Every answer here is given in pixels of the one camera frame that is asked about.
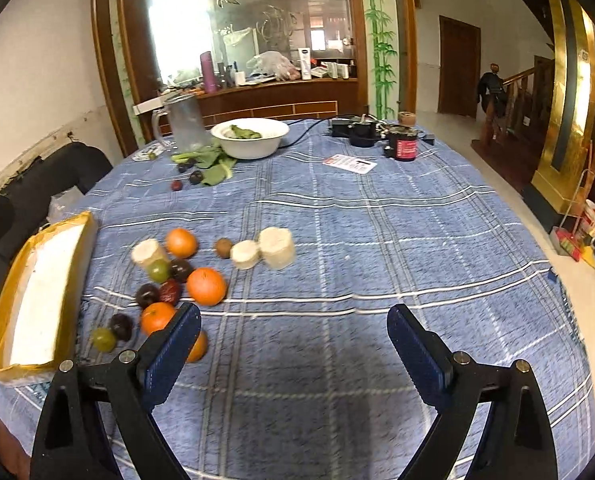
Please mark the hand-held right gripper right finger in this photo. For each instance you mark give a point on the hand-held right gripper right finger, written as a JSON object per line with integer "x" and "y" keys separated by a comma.
{"x": 420, "y": 355}

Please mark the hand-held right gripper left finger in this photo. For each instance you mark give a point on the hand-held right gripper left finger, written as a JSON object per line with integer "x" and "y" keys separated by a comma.
{"x": 170, "y": 355}

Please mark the orange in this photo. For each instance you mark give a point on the orange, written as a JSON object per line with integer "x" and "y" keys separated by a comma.
{"x": 199, "y": 347}
{"x": 181, "y": 242}
{"x": 206, "y": 286}
{"x": 156, "y": 316}

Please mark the green plum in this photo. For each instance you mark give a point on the green plum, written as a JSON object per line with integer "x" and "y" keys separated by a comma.
{"x": 159, "y": 271}
{"x": 102, "y": 339}

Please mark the cream sugarcane chunk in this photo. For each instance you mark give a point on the cream sugarcane chunk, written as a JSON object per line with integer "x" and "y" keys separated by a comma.
{"x": 277, "y": 246}
{"x": 245, "y": 254}
{"x": 148, "y": 252}

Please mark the yellow box with white foam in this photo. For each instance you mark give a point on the yellow box with white foam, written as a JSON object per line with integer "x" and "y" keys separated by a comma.
{"x": 37, "y": 285}

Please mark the red jujube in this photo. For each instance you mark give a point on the red jujube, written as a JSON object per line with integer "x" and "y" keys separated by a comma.
{"x": 170, "y": 292}

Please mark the brown kiwi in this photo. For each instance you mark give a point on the brown kiwi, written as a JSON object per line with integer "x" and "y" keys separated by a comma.
{"x": 223, "y": 247}

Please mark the blue plaid tablecloth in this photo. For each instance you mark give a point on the blue plaid tablecloth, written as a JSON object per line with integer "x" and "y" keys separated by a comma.
{"x": 327, "y": 260}

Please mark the clear plastic bag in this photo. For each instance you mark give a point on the clear plastic bag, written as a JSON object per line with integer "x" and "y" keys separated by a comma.
{"x": 62, "y": 207}

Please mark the broom with dustpan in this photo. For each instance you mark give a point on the broom with dustpan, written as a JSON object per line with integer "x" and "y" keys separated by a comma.
{"x": 567, "y": 245}

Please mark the green leafy vegetable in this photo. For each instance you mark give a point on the green leafy vegetable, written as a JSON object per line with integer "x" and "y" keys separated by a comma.
{"x": 217, "y": 170}

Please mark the white printed card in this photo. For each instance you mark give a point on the white printed card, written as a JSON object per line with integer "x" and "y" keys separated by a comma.
{"x": 350, "y": 162}

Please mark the black jar with red label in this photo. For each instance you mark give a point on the black jar with red label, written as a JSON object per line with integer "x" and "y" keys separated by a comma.
{"x": 402, "y": 146}

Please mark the small black plug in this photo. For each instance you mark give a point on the small black plug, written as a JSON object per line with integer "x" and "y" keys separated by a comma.
{"x": 430, "y": 139}

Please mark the black sofa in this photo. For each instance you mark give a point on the black sofa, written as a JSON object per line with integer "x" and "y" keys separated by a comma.
{"x": 37, "y": 180}

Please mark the white bowl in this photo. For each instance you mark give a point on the white bowl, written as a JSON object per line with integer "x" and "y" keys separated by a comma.
{"x": 250, "y": 149}

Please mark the white bucket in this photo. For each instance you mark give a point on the white bucket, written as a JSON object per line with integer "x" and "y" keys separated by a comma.
{"x": 593, "y": 215}

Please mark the black round device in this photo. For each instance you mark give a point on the black round device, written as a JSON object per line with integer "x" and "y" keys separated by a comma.
{"x": 362, "y": 134}

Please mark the green leaves in bowl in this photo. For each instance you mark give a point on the green leaves in bowl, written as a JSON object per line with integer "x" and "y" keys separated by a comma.
{"x": 243, "y": 132}

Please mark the clear glass pitcher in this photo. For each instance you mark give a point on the clear glass pitcher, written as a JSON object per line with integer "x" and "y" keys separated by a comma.
{"x": 187, "y": 120}

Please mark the brown spool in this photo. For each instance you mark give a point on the brown spool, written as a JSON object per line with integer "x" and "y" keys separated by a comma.
{"x": 406, "y": 119}

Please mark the black power adapter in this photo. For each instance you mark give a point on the black power adapter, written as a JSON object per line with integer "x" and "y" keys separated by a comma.
{"x": 341, "y": 127}

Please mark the long white box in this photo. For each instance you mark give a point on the long white box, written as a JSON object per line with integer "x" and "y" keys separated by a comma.
{"x": 152, "y": 105}

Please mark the wooden staircase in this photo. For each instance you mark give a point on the wooden staircase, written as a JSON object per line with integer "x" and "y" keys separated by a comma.
{"x": 522, "y": 110}

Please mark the black jacket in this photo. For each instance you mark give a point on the black jacket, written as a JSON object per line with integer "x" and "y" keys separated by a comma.
{"x": 491, "y": 90}

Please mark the wooden counter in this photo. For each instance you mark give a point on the wooden counter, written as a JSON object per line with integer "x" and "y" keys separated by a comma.
{"x": 277, "y": 97}

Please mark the purple bottle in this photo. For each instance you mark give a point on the purple bottle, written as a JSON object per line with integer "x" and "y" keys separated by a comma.
{"x": 208, "y": 72}

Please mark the brown wooden door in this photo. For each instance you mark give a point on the brown wooden door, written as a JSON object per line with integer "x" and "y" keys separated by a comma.
{"x": 458, "y": 67}

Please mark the white plastic bag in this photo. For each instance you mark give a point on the white plastic bag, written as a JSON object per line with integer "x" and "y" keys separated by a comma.
{"x": 272, "y": 65}

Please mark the gold pillar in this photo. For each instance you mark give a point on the gold pillar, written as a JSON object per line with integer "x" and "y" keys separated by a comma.
{"x": 567, "y": 85}

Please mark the white tall carton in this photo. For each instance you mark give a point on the white tall carton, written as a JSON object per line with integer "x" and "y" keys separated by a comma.
{"x": 305, "y": 62}

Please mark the wooden framed glass partition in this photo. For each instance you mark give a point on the wooden framed glass partition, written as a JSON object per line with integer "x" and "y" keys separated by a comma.
{"x": 107, "y": 35}

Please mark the bamboo painted wall panel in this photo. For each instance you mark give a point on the bamboo painted wall panel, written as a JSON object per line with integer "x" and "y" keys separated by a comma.
{"x": 380, "y": 35}
{"x": 125, "y": 80}

